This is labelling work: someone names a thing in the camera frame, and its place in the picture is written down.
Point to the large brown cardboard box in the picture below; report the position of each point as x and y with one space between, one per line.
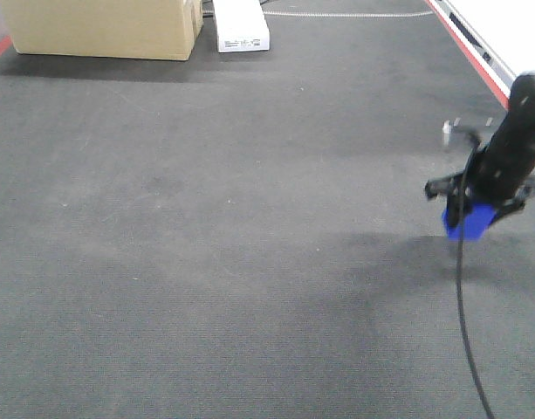
161 30

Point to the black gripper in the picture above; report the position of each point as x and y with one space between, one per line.
506 194

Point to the red conveyor frame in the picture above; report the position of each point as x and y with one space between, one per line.
497 37

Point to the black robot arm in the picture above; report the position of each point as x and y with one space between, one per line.
511 149

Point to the long white cardboard box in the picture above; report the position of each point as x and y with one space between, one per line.
241 26

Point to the small blue plastic bin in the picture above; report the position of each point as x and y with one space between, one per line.
475 223

